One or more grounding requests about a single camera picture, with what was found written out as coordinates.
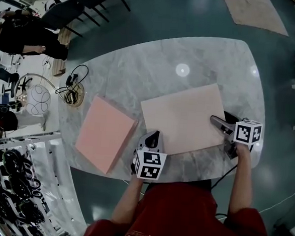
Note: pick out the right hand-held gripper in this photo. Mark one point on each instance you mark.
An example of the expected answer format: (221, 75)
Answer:
(247, 132)

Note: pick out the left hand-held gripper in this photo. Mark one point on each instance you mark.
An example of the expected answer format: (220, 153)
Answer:
(149, 163)

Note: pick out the beige item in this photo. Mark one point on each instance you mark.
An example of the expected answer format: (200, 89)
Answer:
(182, 117)

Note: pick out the pink item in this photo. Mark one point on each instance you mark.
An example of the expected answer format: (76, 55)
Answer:
(106, 134)

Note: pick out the person's left forearm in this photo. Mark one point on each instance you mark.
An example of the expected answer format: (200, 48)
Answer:
(129, 199)

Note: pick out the person's right forearm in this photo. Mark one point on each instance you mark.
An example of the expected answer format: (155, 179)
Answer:
(242, 177)

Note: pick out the red shirt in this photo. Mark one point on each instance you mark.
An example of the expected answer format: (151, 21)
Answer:
(180, 218)

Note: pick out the beige rug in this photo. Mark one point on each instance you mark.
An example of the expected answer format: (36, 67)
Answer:
(255, 14)

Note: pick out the gold arc floor lamp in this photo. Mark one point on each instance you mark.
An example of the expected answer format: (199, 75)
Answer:
(39, 99)

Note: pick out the white rack with black gear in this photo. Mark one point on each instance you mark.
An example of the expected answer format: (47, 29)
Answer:
(19, 186)

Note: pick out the black bag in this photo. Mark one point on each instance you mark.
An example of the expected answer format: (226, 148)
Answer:
(1, 118)

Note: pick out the black office chair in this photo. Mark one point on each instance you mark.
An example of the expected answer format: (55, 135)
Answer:
(8, 78)

